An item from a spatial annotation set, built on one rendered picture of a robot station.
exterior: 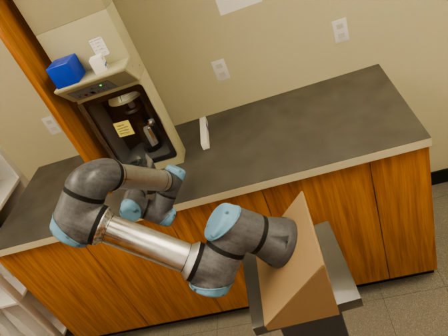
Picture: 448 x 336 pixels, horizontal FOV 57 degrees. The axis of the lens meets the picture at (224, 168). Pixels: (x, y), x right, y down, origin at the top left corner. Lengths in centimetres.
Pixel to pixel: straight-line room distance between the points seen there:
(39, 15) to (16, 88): 80
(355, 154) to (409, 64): 84
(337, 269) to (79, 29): 131
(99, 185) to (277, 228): 50
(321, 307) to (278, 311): 12
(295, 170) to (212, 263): 68
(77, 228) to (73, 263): 107
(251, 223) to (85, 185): 46
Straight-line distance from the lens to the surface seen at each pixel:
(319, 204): 185
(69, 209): 117
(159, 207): 149
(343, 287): 129
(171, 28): 218
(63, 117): 192
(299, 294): 114
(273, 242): 118
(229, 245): 115
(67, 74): 178
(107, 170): 118
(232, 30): 216
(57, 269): 231
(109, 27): 177
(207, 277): 118
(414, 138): 175
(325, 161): 170
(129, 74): 173
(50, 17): 183
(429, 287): 242
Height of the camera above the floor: 199
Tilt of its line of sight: 34 degrees down
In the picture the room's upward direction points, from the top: 24 degrees counter-clockwise
